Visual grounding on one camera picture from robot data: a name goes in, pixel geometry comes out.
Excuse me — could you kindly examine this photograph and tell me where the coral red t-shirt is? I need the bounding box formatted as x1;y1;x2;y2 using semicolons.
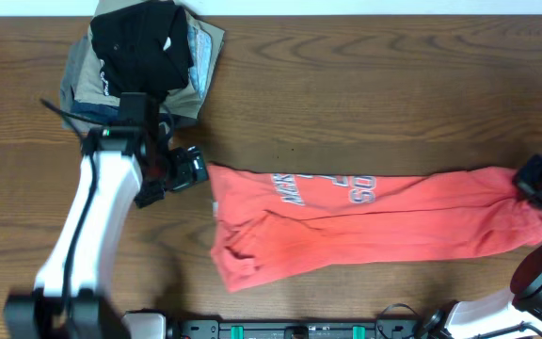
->
208;165;542;292

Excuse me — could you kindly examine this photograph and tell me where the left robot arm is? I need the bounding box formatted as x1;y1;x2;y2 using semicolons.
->
3;92;209;339

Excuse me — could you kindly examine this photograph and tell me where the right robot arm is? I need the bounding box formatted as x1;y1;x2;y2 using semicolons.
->
414;154;542;339

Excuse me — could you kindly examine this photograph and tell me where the dark blue folded garment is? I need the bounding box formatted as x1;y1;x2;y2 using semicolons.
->
71;101;119;124

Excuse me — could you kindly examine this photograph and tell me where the grey folded garment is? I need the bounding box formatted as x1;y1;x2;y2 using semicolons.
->
59;35;198;135

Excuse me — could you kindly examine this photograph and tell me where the light blue folded garment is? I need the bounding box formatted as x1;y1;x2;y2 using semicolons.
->
187;24;213;99

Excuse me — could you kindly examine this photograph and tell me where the khaki folded garment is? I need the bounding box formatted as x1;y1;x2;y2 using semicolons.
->
67;1;225;120

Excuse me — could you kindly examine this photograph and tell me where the black folded shirt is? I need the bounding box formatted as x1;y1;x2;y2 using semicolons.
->
90;1;193;103

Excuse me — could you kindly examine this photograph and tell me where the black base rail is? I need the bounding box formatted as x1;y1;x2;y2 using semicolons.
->
120;310;441;339

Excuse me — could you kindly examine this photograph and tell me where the black looped cable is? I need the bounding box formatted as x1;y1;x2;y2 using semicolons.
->
376;303;421;339

